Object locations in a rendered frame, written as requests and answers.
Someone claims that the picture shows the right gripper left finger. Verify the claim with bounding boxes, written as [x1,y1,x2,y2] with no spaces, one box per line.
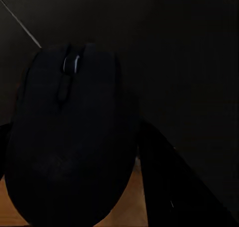
[0,123,11,180]

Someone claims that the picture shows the mouse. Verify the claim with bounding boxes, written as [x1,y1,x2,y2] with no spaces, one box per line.
[4,42,140,227]

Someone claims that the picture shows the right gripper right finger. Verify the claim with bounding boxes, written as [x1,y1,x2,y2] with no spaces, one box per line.
[133,121,239,227]

